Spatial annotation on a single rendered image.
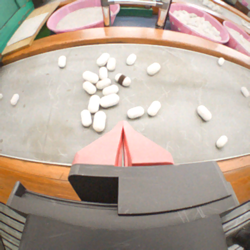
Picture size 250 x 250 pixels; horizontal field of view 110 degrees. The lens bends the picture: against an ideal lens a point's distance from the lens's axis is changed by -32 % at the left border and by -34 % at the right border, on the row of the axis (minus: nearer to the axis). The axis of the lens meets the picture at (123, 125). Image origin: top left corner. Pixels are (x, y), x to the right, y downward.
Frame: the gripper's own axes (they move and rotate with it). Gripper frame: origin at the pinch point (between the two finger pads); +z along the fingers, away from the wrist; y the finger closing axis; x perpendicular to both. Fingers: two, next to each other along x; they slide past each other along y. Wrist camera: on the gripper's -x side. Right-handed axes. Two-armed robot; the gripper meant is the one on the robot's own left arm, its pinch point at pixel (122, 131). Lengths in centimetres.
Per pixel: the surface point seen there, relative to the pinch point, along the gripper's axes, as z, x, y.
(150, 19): 52, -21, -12
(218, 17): 50, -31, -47
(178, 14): 48, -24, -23
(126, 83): 15.4, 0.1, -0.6
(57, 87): 17.1, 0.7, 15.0
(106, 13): 27.2, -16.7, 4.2
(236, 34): 46, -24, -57
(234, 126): 10.0, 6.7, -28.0
